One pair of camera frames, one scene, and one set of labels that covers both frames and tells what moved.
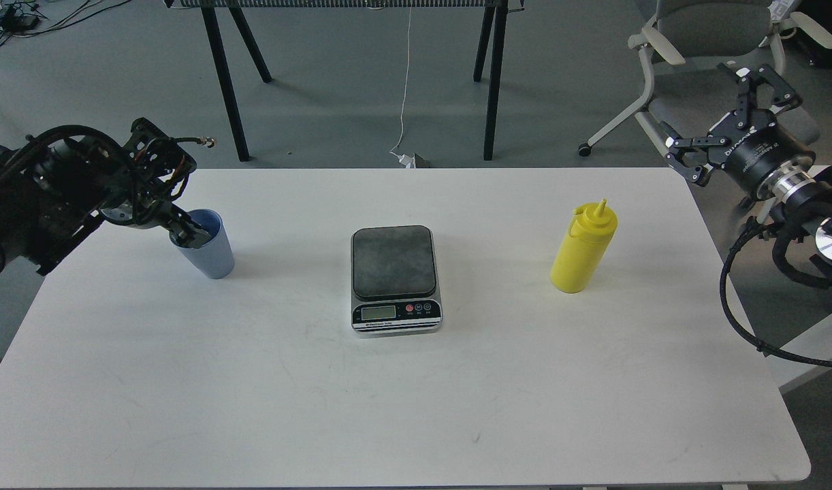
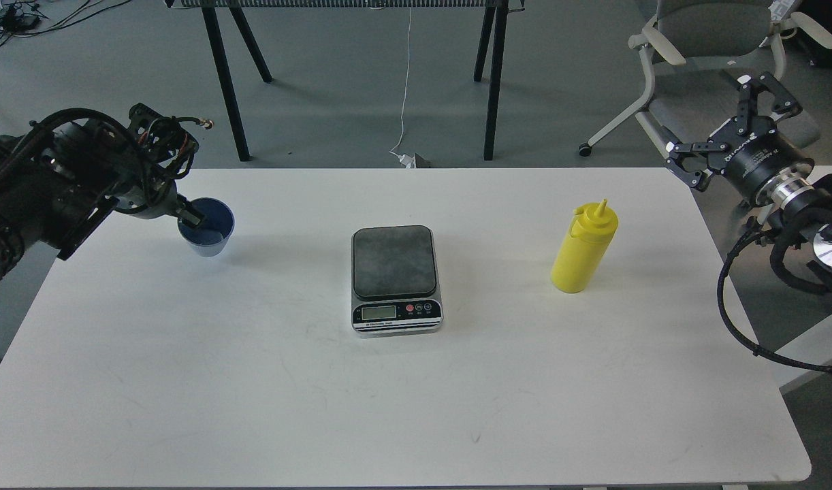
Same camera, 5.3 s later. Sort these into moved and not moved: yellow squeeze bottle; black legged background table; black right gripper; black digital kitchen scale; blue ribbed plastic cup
Moved: blue ribbed plastic cup
Not moved: black digital kitchen scale; yellow squeeze bottle; black legged background table; black right gripper
